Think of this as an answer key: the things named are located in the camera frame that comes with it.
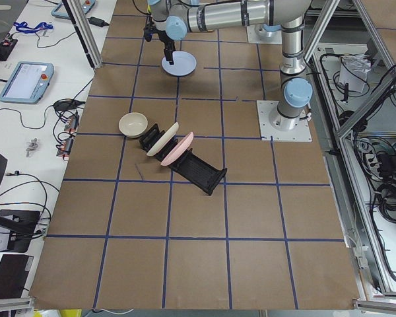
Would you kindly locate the black monitor stand base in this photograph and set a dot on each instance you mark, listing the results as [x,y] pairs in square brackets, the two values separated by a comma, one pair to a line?
[17,229]

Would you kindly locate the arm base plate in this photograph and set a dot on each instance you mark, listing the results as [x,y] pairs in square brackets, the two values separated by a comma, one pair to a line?
[252,37]
[274,127]

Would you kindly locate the crumpled white paper bag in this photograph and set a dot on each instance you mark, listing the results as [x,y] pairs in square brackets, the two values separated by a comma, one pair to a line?
[354,72]

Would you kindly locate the black dish rack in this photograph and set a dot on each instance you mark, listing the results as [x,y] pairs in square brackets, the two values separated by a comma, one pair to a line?
[191,167]

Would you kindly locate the blue plate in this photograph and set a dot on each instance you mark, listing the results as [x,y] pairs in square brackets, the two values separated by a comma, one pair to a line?
[184,64]

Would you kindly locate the cream bowl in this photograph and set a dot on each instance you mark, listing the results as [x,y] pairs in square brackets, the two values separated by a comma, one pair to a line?
[133,124]

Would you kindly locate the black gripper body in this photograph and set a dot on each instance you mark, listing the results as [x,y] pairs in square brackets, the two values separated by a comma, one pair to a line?
[165,37]

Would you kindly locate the black power adapter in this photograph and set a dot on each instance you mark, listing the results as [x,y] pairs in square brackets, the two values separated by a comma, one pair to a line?
[97,22]

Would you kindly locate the pink plate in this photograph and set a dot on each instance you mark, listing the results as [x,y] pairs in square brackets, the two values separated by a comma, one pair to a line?
[178,150]

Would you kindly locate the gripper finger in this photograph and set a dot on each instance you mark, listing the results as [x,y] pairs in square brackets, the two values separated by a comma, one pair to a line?
[148,30]
[168,52]

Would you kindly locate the cream white plate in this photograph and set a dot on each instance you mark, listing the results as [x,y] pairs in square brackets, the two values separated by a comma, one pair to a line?
[166,137]

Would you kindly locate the aluminium frame post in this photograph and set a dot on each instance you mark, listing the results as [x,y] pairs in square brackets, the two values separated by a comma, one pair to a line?
[84,33]

